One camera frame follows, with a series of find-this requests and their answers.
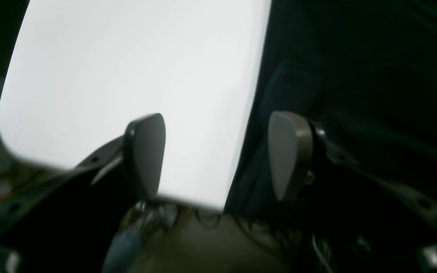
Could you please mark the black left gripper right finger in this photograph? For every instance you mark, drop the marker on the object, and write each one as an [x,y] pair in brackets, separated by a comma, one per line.
[355,221]

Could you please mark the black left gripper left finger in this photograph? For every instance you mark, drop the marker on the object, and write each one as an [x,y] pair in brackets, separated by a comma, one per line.
[68,222]

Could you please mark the black printed T-shirt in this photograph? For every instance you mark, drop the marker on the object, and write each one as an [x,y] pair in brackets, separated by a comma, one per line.
[364,69]

